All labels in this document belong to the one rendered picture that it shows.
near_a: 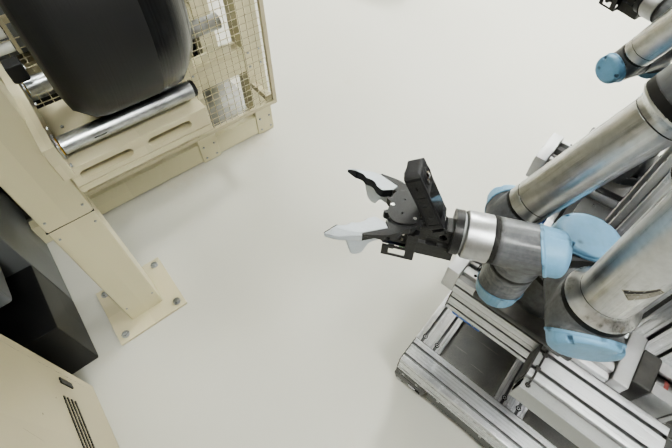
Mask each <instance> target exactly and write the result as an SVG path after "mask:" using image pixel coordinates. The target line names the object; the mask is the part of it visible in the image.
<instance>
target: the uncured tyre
mask: <svg viewBox="0 0 672 448"><path fill-rule="evenodd" d="M0 7H1V9H2V10H3V12H4V13H5V15H6V16H7V18H8V19H9V21H10V23H11V24H12V26H13V27H14V29H15V30H16V32H17V33H18V35H19V36H20V38H21V40H22V41H23V43H24V44H25V46H26V47H27V49H28V50H29V52H30V53H31V55H32V57H33V58H34V60H35V61H36V63H37V64H38V66H39V67H40V69H41V70H42V72H43V74H44V75H45V77H46V78H47V80H48V81H49V83H50V84H51V86H52V87H53V89H54V91H55V92H56V93H57V94H58V95H59V96H60V97H61V99H62V100H63V101H64V102H65V103H66V104H67V105H68V106H69V107H70V108H71V109H72V110H73V111H76V112H80V113H84V114H87V115H91V116H95V117H99V116H106V115H111V114H113V113H116V112H118V111H120V110H123V109H125V108H127V107H130V106H132V105H134V104H137V103H139V102H141V101H144V100H146V99H148V98H150V97H153V96H155V95H157V94H160V93H162V92H164V91H167V90H169V89H171V88H173V87H175V86H176V85H177V84H178V83H179V82H181V81H182V80H183V79H184V77H185V75H186V72H187V69H188V66H189V63H190V61H191V58H192V53H193V41H192V32H191V26H190V21H189V17H188V13H187V9H186V5H185V2H184V0H0Z"/></svg>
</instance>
